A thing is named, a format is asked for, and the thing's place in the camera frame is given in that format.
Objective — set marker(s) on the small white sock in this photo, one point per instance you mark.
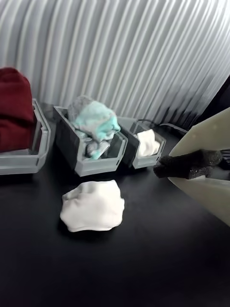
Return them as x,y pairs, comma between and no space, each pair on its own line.
147,142

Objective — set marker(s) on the large grey storage bin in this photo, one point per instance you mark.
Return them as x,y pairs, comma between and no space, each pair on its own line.
19,163

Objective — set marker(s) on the dark-sided grey storage bin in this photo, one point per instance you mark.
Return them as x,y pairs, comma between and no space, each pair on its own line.
67,144

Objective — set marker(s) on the cream gripper left finger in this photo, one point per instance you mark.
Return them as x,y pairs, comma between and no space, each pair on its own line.
206,136

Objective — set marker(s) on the black keyboard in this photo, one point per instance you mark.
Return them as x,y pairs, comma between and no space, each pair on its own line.
225,159

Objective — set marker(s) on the dark red sock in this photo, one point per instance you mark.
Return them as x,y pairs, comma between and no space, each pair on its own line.
14,115

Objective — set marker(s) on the teal and grey sock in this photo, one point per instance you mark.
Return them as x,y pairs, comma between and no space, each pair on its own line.
95,120

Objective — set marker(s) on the small grey storage bin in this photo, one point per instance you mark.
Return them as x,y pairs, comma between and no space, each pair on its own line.
143,163

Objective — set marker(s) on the black computer monitor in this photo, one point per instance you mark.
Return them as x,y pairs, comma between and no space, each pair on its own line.
222,100

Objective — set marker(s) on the cream gripper right finger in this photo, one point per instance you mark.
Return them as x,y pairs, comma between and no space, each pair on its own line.
210,195

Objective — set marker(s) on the large white sock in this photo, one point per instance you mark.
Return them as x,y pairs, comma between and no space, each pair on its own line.
93,206

